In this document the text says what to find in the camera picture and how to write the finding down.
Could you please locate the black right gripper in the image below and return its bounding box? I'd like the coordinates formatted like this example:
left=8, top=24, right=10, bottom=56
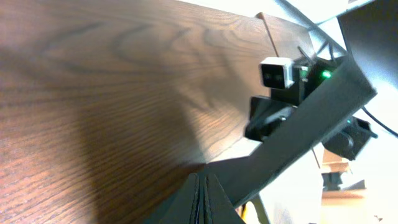
left=244, top=58, right=338, bottom=141

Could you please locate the dark green box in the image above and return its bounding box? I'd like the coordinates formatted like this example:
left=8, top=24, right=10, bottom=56
left=203, top=0, right=397, bottom=206

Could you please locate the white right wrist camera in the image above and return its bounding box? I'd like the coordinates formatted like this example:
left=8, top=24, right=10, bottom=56
left=259, top=57, right=295, bottom=90

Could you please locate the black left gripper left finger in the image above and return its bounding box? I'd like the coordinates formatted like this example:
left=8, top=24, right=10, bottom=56
left=144, top=174, right=201, bottom=224

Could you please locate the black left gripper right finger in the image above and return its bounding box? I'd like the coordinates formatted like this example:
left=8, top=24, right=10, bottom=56
left=203, top=174, right=244, bottom=224

